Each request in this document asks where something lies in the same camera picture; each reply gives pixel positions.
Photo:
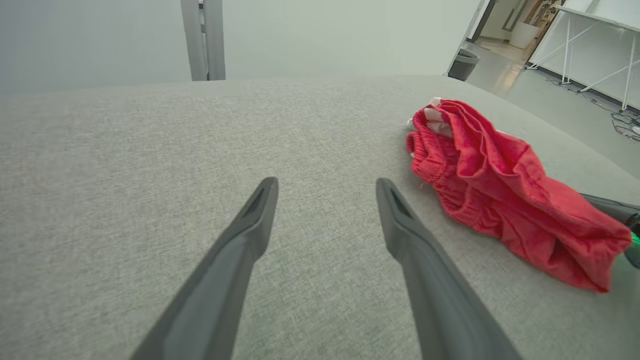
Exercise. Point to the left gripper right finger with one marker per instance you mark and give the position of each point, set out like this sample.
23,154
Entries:
440,295

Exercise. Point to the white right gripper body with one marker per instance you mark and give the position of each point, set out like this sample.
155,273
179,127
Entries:
635,250

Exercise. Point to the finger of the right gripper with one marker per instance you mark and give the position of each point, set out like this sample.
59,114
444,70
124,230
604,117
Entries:
617,207

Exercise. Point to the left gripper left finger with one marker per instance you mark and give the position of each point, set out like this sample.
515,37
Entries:
215,285

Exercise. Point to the red shorts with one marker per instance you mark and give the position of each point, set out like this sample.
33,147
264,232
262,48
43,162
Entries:
500,185

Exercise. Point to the white table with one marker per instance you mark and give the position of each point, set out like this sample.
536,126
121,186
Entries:
620,12

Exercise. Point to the white bucket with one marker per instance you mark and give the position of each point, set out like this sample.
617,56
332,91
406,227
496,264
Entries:
525,35

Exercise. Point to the dark grey trash bin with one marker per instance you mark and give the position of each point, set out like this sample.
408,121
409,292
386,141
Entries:
462,65

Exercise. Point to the grey metal post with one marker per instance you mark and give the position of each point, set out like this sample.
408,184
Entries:
215,45

